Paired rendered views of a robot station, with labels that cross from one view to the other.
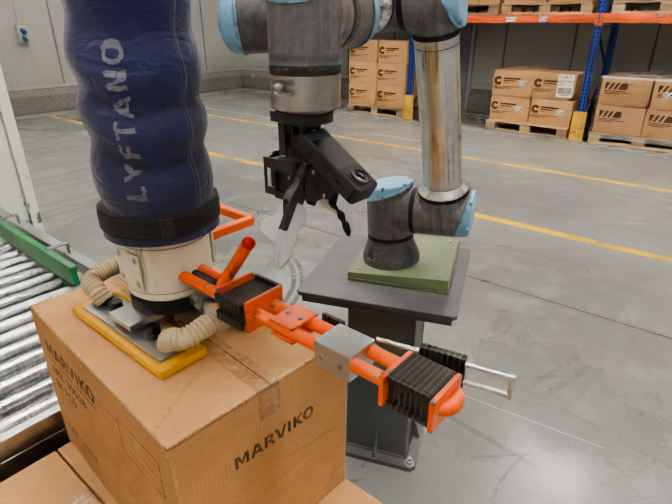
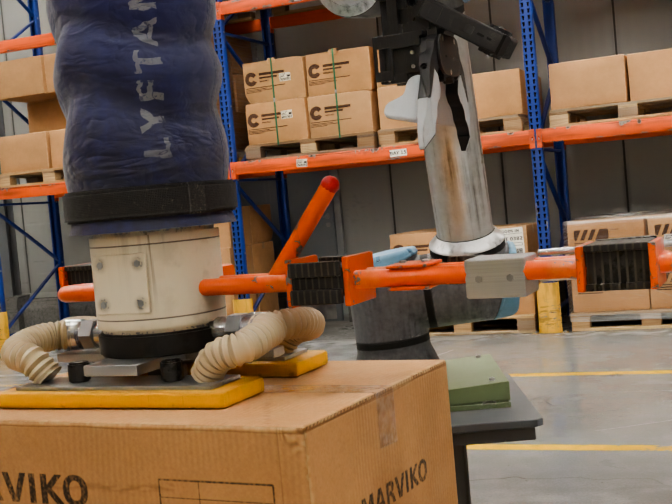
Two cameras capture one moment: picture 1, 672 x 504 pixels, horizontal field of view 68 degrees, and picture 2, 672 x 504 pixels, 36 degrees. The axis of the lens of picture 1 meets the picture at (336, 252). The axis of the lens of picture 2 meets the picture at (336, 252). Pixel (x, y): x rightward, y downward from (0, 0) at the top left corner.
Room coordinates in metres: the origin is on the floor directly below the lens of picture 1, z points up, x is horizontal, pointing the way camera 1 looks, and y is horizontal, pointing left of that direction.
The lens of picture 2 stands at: (-0.48, 0.50, 1.17)
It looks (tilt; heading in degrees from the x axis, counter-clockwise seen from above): 3 degrees down; 344
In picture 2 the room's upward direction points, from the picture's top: 5 degrees counter-clockwise
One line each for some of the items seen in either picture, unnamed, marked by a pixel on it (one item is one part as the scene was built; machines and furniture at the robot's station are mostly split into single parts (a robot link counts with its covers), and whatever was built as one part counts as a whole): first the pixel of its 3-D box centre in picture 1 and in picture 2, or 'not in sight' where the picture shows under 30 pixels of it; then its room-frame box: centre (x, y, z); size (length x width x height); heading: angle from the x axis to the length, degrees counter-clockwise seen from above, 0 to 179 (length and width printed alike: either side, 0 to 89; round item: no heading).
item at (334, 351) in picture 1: (344, 351); (501, 275); (0.62, -0.01, 1.07); 0.07 x 0.07 x 0.04; 50
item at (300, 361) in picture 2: not in sight; (204, 354); (0.99, 0.28, 0.97); 0.34 x 0.10 x 0.05; 50
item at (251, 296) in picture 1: (249, 301); (330, 279); (0.76, 0.15, 1.07); 0.10 x 0.08 x 0.06; 140
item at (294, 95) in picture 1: (304, 93); not in sight; (0.67, 0.04, 1.44); 0.10 x 0.09 x 0.05; 139
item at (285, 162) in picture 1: (303, 155); (417, 34); (0.67, 0.04, 1.35); 0.09 x 0.08 x 0.12; 49
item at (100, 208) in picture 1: (161, 207); (152, 201); (0.92, 0.34, 1.19); 0.23 x 0.23 x 0.04
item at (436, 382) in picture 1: (419, 389); (621, 264); (0.53, -0.11, 1.07); 0.08 x 0.07 x 0.05; 50
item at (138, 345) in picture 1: (135, 323); (125, 380); (0.85, 0.40, 0.97); 0.34 x 0.10 x 0.05; 50
